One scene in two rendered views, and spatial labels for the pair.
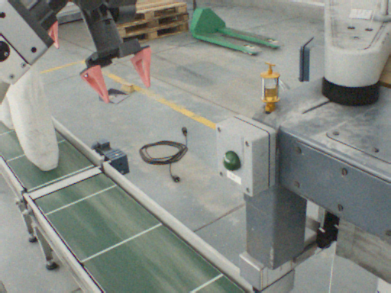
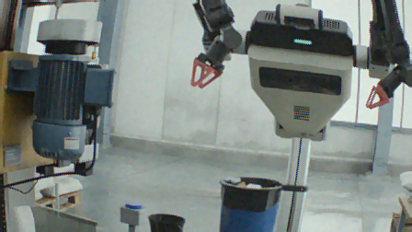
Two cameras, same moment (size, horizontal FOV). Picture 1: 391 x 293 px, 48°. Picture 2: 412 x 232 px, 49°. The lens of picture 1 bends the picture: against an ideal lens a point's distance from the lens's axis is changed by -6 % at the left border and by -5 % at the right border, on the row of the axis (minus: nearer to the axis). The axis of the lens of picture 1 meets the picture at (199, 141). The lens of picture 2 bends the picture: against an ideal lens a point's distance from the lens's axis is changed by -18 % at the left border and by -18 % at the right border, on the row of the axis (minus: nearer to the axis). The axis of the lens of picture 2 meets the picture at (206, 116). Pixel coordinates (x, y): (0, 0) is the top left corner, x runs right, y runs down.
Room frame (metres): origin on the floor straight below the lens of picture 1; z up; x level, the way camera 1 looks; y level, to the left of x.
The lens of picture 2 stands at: (2.16, -0.90, 1.28)
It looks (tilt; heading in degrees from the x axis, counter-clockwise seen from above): 3 degrees down; 140
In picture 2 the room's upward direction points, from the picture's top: 5 degrees clockwise
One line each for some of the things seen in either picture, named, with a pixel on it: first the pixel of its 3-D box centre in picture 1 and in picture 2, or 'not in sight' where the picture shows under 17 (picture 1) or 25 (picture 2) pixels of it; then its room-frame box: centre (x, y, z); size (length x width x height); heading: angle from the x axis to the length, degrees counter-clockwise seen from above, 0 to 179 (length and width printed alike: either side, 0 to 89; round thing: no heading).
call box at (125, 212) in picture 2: not in sight; (133, 214); (0.62, 0.09, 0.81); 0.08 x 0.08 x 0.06; 35
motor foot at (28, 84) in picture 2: not in sight; (31, 77); (0.95, -0.47, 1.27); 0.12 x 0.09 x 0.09; 125
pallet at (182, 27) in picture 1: (139, 30); not in sight; (6.60, 0.76, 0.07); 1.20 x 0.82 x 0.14; 123
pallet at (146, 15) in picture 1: (136, 11); not in sight; (6.57, 0.76, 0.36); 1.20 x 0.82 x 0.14; 121
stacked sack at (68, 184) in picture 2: not in sight; (53, 185); (-2.47, 1.07, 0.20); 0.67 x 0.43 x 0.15; 125
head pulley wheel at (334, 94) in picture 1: (350, 87); not in sight; (0.64, -0.24, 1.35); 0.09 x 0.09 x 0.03
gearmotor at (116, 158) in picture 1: (105, 156); not in sight; (2.32, 0.55, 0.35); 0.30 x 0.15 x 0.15; 35
